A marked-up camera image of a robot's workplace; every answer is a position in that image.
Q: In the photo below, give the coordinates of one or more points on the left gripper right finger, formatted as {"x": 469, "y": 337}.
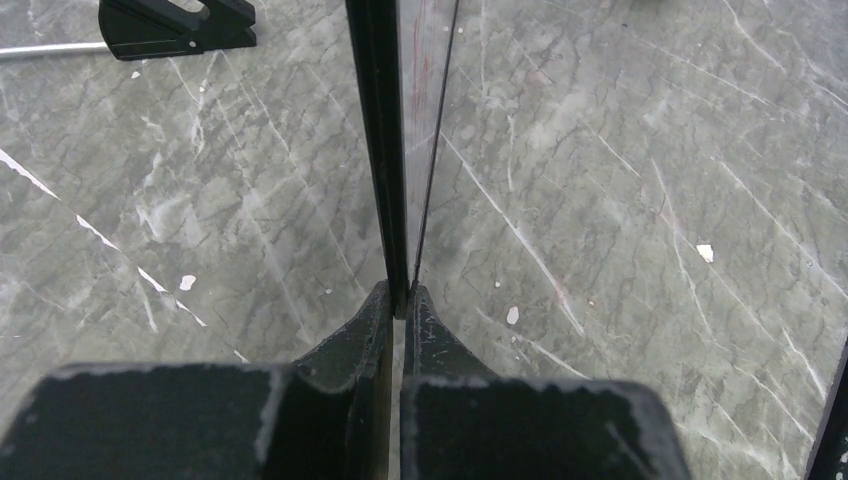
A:
{"x": 461, "y": 420}

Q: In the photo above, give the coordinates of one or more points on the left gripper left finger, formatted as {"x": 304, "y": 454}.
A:
{"x": 325, "y": 415}

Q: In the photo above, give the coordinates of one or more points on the small black-framed whiteboard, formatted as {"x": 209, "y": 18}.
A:
{"x": 402, "y": 52}

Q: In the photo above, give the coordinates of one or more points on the black wire whiteboard stand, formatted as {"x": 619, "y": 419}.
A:
{"x": 150, "y": 29}

